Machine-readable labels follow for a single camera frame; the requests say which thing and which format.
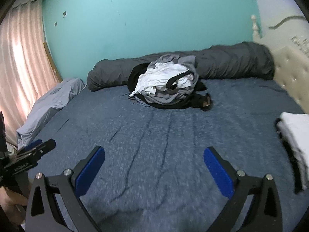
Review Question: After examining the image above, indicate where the white polo shirt black trim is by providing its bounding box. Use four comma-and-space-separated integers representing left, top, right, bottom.
130, 61, 198, 97

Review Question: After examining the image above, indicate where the folded white clothes stack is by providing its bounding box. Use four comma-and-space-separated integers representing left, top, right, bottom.
275, 112, 308, 190

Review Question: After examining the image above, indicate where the person's left hand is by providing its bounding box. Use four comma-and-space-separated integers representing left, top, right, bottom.
1, 186, 28, 228

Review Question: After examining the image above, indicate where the light grey pillow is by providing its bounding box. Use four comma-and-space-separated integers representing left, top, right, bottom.
17, 78, 84, 150

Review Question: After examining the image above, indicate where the pink curtain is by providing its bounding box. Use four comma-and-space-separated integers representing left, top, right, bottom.
0, 0, 59, 145

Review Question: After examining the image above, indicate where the black garment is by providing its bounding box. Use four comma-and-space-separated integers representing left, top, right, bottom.
127, 63, 213, 111

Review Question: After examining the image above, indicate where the grey crumpled garment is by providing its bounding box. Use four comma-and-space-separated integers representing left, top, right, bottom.
130, 54, 199, 106

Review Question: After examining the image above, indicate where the dark grey rolled duvet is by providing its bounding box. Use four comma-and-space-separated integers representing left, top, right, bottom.
87, 42, 275, 91

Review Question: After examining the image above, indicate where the cream tufted headboard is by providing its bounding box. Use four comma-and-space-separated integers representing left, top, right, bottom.
251, 15, 308, 113

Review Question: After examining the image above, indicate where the wooden window frame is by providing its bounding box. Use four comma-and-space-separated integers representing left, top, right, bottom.
43, 41, 63, 83

